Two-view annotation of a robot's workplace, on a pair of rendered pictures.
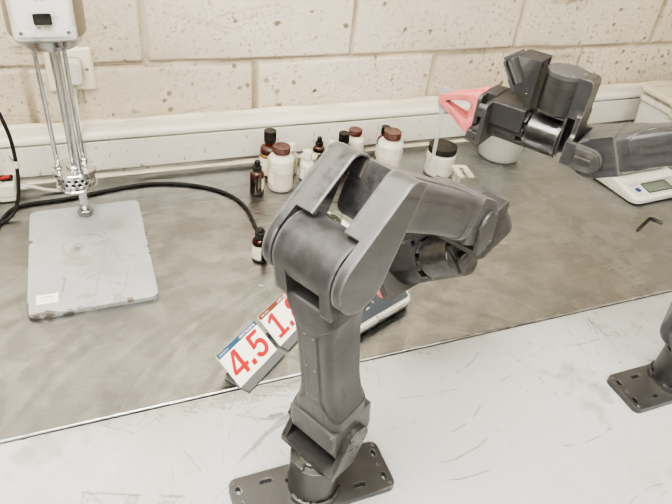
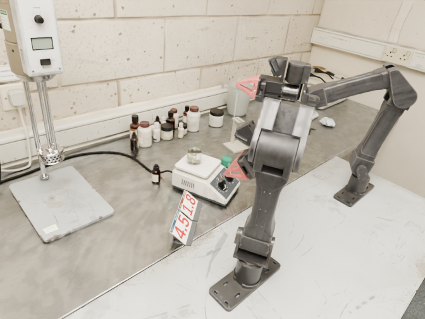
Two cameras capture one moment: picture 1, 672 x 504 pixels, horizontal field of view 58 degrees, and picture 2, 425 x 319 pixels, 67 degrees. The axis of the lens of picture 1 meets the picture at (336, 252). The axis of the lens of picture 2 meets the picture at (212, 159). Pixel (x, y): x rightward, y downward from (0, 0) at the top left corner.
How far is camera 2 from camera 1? 31 cm
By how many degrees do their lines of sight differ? 19
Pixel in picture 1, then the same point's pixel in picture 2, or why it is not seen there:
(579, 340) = (314, 184)
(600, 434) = (343, 219)
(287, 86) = (135, 92)
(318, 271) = (286, 154)
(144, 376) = (131, 254)
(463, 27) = (212, 54)
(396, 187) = (307, 111)
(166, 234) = (98, 180)
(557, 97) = (296, 75)
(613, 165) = (324, 100)
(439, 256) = not seen: hidden behind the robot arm
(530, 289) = not seen: hidden behind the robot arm
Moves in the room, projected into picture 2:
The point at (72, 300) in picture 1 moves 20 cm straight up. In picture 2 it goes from (66, 226) to (55, 163)
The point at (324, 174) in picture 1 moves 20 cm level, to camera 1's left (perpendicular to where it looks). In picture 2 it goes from (269, 112) to (157, 116)
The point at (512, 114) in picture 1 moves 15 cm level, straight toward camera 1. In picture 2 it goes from (276, 85) to (288, 103)
